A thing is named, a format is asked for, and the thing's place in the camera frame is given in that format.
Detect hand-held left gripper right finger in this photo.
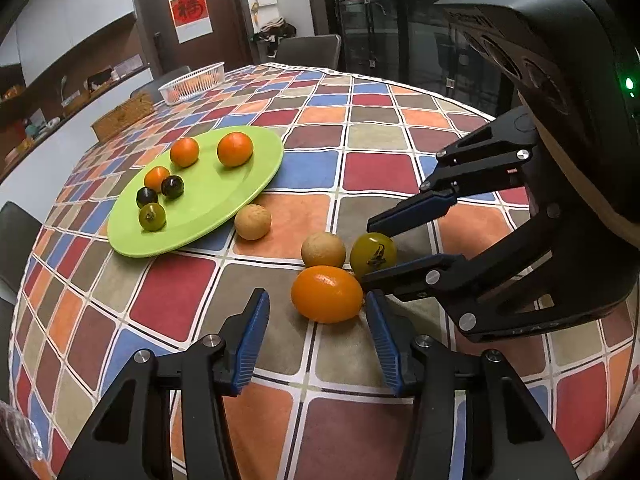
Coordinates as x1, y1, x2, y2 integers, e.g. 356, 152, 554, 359
364, 290, 581, 480

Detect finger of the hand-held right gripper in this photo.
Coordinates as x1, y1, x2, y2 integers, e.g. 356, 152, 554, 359
367, 107, 541, 236
360, 204, 563, 343

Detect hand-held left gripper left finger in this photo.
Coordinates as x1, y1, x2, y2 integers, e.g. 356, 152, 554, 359
56, 287, 271, 480

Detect green tomato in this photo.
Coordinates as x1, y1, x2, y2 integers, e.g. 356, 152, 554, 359
138, 202, 166, 232
349, 232, 398, 279

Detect small tangerine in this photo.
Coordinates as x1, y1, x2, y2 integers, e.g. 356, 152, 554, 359
291, 266, 364, 324
144, 166, 171, 193

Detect green plate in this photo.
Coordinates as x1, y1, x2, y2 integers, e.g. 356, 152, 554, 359
106, 126, 284, 259

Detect large orange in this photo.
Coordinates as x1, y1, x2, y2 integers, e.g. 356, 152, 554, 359
216, 131, 254, 168
170, 137, 200, 168

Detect checkered tablecloth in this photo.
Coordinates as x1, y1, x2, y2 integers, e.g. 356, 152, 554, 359
10, 63, 640, 480

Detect tan round fruit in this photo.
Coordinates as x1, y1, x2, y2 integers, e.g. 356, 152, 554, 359
234, 204, 272, 241
301, 231, 346, 268

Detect black framed glass door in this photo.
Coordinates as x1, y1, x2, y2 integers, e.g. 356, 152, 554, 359
320, 0, 531, 111

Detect dark grey chair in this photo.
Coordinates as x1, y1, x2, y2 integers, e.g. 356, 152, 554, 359
275, 35, 342, 68
130, 65, 192, 103
0, 201, 43, 306

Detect pile of bags and clothes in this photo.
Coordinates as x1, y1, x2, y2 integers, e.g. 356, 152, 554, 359
250, 17, 299, 56

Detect clear plastic water bottle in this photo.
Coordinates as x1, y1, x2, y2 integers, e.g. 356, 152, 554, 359
0, 400, 48, 471

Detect white plastic basket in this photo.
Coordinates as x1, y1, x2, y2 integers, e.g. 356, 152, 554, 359
158, 61, 226, 106

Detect wicker box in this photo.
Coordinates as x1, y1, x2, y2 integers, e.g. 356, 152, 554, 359
91, 91, 155, 141

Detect brown wooden door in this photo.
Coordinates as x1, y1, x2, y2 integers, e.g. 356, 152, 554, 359
129, 0, 253, 77

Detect kitchen counter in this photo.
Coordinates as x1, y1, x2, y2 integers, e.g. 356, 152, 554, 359
0, 65, 153, 181

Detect red and white door poster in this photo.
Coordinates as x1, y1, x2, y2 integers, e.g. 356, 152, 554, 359
166, 0, 213, 43

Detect white upper cabinets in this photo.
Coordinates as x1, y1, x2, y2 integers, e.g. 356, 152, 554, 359
0, 0, 138, 86

